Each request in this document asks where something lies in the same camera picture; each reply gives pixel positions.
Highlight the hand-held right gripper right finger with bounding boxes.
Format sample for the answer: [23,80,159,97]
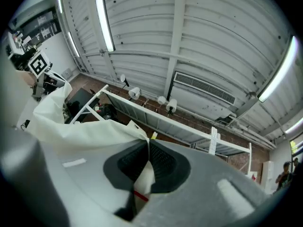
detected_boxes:
[132,139,268,227]

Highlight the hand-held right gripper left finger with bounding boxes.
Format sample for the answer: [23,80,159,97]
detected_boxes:
[40,139,151,227]

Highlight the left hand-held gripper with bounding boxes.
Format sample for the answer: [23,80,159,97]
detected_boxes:
[27,50,67,101]

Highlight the white clothes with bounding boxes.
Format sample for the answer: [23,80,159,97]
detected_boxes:
[24,81,157,202]

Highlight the person's left forearm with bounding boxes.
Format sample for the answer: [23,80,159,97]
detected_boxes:
[15,69,36,87]

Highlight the white metal shelving unit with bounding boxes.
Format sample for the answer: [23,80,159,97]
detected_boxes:
[68,84,221,156]
[209,126,253,175]

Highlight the white cabinet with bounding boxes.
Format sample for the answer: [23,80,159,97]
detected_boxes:
[261,160,276,189]

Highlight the white cylinder lamp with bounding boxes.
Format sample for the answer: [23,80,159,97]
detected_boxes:
[128,87,142,101]
[165,98,178,115]

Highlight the ceiling air vent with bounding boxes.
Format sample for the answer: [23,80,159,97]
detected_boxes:
[173,71,236,105]

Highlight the window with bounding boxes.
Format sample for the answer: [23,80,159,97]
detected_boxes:
[289,138,303,156]

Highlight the black wall board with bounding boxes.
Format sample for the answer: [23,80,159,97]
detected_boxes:
[20,7,62,37]

